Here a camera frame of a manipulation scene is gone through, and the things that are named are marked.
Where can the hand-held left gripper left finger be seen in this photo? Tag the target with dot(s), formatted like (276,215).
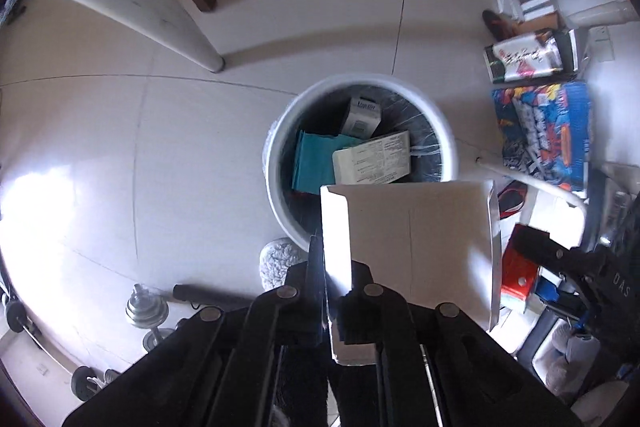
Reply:
(280,322)

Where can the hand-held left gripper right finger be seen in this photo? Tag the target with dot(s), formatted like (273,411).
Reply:
(400,337)

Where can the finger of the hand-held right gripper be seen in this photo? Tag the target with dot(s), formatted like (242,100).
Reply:
(537,247)

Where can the plain white cardboard box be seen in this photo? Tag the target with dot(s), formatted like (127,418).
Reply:
(425,247)

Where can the white round trash bin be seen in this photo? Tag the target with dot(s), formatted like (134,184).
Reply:
(280,187)

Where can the teal plastic packet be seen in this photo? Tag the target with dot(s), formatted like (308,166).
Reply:
(312,162)

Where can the white blue medicine box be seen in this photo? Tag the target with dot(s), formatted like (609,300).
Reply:
(370,159)

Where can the small white printed box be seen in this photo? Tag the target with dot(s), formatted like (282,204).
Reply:
(361,117)

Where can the red tissue packet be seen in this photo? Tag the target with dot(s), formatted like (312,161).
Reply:
(517,277)

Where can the white fluffy cloth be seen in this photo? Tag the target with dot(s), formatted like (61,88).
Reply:
(277,262)

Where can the white metal pole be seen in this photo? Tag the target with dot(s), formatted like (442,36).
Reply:
(525,179)

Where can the colourful blue printed package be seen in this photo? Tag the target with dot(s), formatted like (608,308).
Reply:
(540,132)

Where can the chrome dumbbell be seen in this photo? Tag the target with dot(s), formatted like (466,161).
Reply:
(145,309)

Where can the black bin liner bag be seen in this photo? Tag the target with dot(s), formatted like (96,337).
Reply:
(425,142)

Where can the black white printed bag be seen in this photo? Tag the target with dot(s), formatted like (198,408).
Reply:
(525,57)

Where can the black weight plate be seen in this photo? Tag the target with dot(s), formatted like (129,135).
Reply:
(82,384)

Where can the red black shoe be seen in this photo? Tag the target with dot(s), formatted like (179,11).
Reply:
(500,24)

